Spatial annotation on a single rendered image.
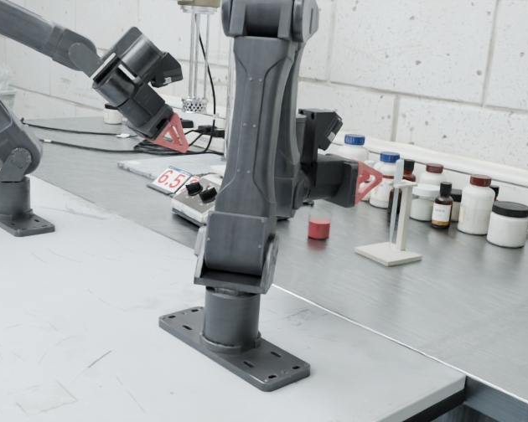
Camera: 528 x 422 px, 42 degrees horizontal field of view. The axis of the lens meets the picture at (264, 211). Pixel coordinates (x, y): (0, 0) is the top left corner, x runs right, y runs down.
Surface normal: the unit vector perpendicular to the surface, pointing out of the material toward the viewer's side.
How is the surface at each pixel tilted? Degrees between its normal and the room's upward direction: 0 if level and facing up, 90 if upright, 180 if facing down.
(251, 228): 76
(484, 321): 0
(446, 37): 90
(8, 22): 93
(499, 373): 0
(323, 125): 89
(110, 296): 0
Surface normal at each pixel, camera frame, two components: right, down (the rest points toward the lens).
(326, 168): 0.57, 0.24
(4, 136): 0.27, 0.24
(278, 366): 0.07, -0.96
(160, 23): -0.74, 0.12
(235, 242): -0.20, 0.00
